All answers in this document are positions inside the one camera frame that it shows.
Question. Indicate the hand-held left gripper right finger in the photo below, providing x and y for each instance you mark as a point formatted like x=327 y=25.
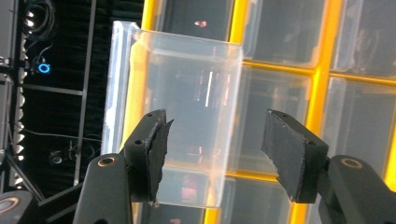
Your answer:
x=292 y=155

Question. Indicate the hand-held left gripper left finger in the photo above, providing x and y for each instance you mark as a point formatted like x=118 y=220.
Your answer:
x=149 y=155

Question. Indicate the clear plastic drawer bin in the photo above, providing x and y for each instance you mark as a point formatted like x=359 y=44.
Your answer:
x=186 y=124

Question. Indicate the yellow organizer case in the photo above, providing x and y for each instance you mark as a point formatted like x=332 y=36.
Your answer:
x=320 y=93

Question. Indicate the set of clear drawers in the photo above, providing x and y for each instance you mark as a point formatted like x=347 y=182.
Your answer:
x=358 y=124

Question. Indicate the thin metal pole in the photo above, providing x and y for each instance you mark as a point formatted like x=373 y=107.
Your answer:
x=84 y=93

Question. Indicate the strip of white lights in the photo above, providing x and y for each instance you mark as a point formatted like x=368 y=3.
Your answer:
x=21 y=99

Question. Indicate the small camera on stand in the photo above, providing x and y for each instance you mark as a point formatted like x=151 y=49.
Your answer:
x=57 y=159

